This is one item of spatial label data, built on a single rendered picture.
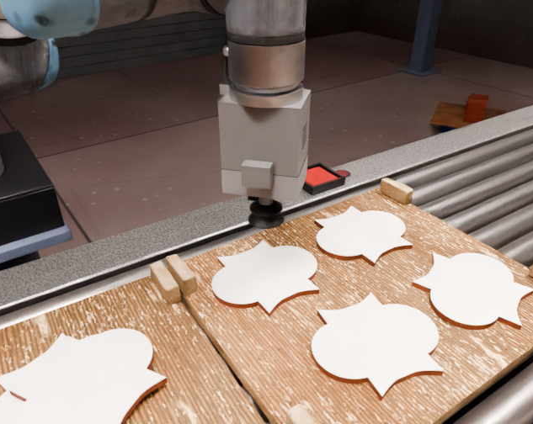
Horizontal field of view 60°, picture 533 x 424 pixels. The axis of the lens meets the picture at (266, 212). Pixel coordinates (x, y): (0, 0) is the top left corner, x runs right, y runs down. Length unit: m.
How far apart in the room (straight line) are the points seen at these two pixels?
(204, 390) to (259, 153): 0.24
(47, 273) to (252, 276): 0.29
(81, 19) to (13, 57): 0.46
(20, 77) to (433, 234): 0.70
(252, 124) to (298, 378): 0.26
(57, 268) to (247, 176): 0.35
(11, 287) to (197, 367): 0.31
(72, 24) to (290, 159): 0.23
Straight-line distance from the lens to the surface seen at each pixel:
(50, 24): 0.40
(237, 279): 0.59
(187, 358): 0.51
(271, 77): 0.44
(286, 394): 0.48
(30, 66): 0.88
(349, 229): 0.69
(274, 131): 0.46
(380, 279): 0.62
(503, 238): 0.81
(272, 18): 0.43
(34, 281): 0.70
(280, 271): 0.60
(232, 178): 0.50
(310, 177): 0.86
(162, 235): 0.73
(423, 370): 0.51
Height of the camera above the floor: 1.32
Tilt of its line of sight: 32 degrees down
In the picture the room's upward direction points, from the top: straight up
